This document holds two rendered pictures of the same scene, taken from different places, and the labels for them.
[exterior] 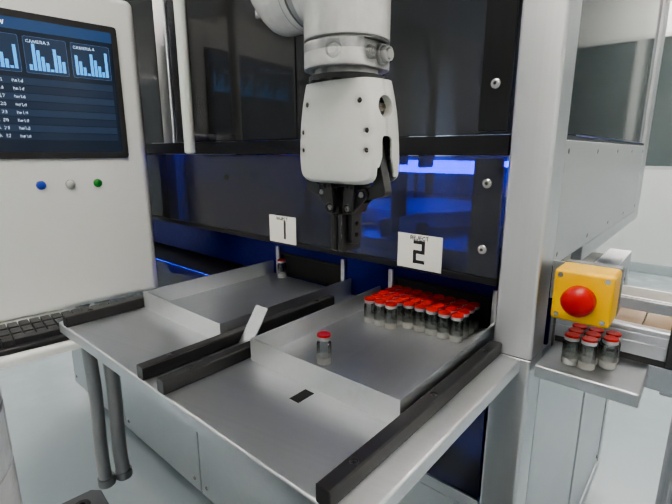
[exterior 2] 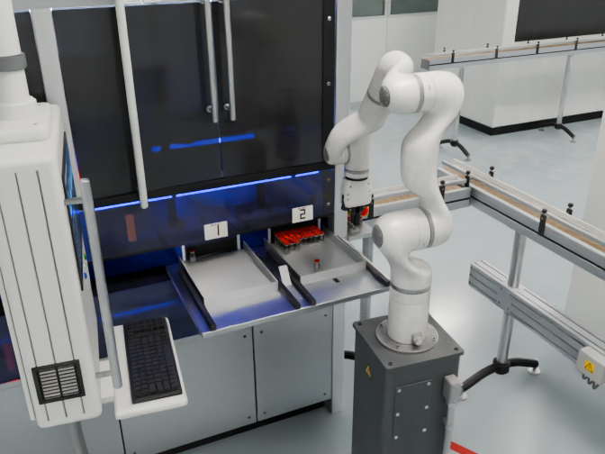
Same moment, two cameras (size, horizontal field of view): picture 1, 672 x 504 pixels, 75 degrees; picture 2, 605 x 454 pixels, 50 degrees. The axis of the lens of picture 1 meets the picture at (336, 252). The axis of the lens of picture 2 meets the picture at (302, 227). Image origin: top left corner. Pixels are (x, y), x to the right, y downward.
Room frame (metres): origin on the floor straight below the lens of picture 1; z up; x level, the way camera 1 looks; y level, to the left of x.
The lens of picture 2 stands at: (-0.22, 1.87, 2.01)
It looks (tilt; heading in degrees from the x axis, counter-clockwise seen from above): 25 degrees down; 295
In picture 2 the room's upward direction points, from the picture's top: 1 degrees counter-clockwise
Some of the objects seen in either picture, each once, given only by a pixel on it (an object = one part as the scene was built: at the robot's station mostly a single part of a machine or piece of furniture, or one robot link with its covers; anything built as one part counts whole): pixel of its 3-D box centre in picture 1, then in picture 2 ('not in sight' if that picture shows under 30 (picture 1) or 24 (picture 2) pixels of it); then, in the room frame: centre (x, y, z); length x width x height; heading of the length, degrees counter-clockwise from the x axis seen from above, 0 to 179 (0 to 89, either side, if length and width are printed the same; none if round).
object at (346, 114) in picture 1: (346, 127); (356, 189); (0.46, -0.01, 1.21); 0.10 x 0.08 x 0.11; 49
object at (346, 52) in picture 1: (348, 61); (356, 171); (0.46, -0.01, 1.27); 0.09 x 0.08 x 0.03; 49
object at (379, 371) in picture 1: (386, 336); (312, 252); (0.65, -0.08, 0.90); 0.34 x 0.26 x 0.04; 140
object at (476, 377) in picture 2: not in sight; (500, 372); (-0.02, -0.77, 0.07); 0.50 x 0.08 x 0.14; 49
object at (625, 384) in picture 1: (593, 366); (354, 229); (0.60, -0.39, 0.87); 0.14 x 0.13 x 0.02; 139
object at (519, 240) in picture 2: not in sight; (510, 303); (-0.02, -0.77, 0.46); 0.09 x 0.09 x 0.77; 49
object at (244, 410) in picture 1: (283, 336); (277, 276); (0.71, 0.09, 0.87); 0.70 x 0.48 x 0.02; 49
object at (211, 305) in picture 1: (252, 292); (226, 271); (0.87, 0.18, 0.90); 0.34 x 0.26 x 0.04; 139
